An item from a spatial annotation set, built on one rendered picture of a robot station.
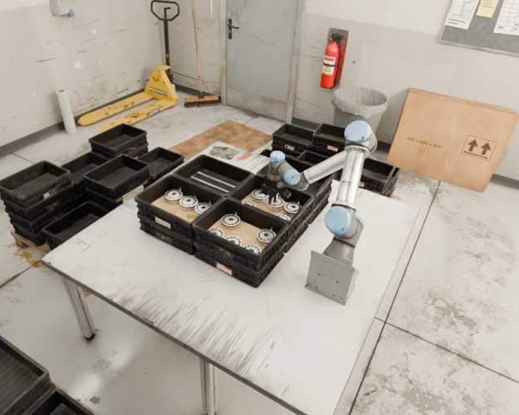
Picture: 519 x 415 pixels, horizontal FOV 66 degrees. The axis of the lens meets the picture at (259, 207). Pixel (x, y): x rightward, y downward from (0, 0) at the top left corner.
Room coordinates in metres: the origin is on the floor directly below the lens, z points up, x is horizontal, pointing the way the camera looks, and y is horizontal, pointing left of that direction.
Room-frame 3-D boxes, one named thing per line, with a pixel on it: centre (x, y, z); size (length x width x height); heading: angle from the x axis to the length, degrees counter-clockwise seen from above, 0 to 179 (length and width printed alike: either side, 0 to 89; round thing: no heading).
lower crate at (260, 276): (1.54, 0.09, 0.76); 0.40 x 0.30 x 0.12; 61
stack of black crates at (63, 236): (2.13, 1.26, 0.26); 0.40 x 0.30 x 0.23; 152
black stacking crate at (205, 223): (1.54, 0.09, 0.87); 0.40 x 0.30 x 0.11; 61
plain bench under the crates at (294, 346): (1.77, 0.03, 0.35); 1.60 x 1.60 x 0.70; 62
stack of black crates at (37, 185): (2.31, 1.61, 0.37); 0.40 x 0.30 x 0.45; 152
